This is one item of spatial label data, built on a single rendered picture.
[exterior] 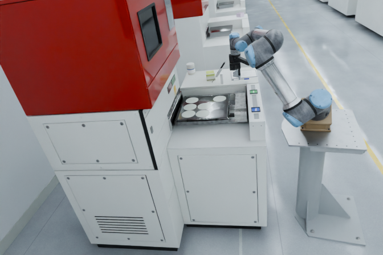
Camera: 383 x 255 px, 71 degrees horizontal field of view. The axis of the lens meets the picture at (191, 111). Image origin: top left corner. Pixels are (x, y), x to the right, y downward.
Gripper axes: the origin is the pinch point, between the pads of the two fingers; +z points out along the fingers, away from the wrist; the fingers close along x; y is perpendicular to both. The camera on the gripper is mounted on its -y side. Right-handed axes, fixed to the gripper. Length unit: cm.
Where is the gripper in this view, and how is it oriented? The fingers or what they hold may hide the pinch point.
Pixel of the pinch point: (240, 78)
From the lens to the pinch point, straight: 216.4
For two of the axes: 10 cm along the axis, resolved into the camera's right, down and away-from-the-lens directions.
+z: 1.6, 8.4, 5.2
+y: -9.8, 0.6, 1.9
